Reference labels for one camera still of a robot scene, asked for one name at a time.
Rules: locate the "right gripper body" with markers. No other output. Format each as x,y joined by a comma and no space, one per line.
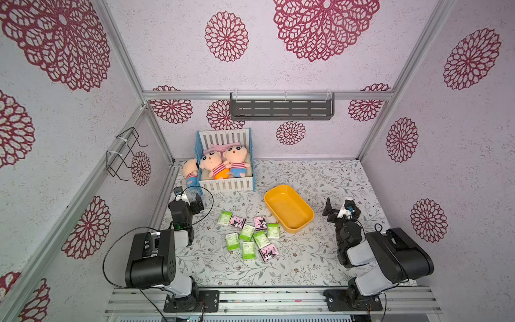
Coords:
336,215

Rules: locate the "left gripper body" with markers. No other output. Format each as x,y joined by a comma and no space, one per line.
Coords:
194,208

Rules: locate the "yellow plastic storage box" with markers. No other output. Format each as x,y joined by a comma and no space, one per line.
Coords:
289,208

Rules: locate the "green tissue pack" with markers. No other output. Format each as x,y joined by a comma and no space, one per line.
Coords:
261,239
247,233
273,231
224,218
232,241
248,251

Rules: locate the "pink kuromi tissue pack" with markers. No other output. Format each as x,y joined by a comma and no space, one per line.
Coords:
268,252
237,222
260,223

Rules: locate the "green tissue pack bottom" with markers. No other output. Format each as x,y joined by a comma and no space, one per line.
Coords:
248,251

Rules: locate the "pink kuromi tissue pack bottom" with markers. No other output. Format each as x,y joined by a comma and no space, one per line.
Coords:
268,252

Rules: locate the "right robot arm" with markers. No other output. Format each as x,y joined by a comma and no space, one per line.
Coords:
397,256

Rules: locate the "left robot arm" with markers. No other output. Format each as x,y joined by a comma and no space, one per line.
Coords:
153,264

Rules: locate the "plush doll outside crib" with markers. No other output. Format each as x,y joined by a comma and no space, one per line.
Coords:
190,172

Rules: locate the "plush doll orange shorts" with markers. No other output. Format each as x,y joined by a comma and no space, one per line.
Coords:
215,166

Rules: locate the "pink pillow in crib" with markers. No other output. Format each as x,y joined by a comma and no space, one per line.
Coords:
221,148

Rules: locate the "plush doll blue shorts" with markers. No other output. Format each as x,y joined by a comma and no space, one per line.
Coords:
235,159

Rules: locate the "blue white toy crib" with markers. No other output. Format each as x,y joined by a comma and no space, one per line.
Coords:
206,139

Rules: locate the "black wire wall rack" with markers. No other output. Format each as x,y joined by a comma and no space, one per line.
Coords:
116,159

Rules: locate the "grey wall shelf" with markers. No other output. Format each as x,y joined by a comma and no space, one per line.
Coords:
285,109

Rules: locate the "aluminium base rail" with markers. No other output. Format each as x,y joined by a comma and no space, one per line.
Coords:
240,301

